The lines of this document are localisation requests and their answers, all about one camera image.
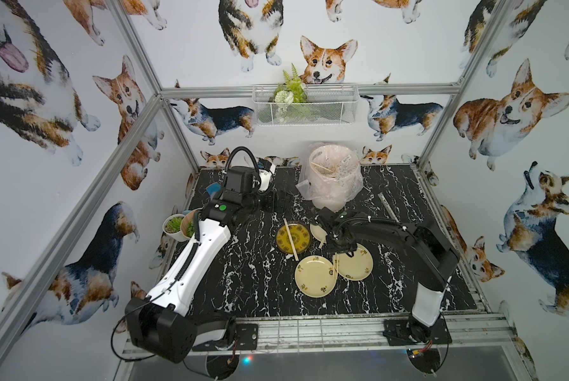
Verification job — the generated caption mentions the bare wooden chopsticks pair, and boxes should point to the bare wooden chopsticks pair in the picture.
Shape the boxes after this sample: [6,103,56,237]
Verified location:
[283,218,299,262]

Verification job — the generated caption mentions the grey blue work glove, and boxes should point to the grey blue work glove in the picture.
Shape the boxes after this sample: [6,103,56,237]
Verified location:
[205,183,221,199]

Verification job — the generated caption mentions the white pot green plant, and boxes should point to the white pot green plant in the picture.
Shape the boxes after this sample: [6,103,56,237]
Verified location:
[162,214,189,242]

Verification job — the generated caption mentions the clear plastic bin liner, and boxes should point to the clear plastic bin liner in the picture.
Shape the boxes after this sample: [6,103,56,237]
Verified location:
[297,143,331,200]

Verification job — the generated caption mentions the cream plate front right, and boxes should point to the cream plate front right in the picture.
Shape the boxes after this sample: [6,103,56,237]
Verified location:
[333,244,373,281]

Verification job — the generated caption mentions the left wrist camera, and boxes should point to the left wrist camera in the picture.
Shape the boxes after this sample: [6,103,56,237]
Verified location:
[258,158,277,193]

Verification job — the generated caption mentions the brown pot green plant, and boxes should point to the brown pot green plant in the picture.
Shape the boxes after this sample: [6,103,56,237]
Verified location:
[181,210,198,239]

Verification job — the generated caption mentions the artificial fern with flower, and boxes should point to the artificial fern with flower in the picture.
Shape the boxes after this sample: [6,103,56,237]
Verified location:
[271,64,308,122]

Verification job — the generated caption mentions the cream plate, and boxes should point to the cream plate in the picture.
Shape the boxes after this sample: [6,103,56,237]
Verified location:
[310,224,327,243]
[333,244,373,281]
[294,256,337,298]

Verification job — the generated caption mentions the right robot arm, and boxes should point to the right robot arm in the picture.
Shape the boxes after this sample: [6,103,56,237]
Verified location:
[315,207,459,343]

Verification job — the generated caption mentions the cream plate front left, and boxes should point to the cream plate front left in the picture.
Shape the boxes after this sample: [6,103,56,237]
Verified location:
[294,256,337,298]

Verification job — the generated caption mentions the white wire wall basket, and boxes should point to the white wire wall basket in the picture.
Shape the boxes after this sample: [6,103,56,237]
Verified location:
[252,84,360,126]

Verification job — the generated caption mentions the aluminium front rail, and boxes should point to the aluminium front rail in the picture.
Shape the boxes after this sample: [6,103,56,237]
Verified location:
[122,313,514,358]

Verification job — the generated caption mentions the dark yellow patterned plate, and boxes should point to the dark yellow patterned plate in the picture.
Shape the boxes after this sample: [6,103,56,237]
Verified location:
[276,222,311,254]

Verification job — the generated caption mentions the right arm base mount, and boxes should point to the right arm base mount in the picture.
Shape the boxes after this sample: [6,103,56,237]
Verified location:
[382,317,452,346]

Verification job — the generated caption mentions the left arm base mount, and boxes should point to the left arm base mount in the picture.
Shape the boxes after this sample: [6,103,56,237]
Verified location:
[192,323,259,352]

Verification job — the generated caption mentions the pink trash bin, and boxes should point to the pink trash bin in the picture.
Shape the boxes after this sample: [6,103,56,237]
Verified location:
[305,144,363,212]

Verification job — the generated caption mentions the cream plate back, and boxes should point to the cream plate back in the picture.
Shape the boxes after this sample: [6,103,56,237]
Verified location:
[310,224,327,243]

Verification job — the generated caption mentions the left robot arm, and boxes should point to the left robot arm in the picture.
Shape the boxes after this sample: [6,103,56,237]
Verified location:
[122,156,277,364]

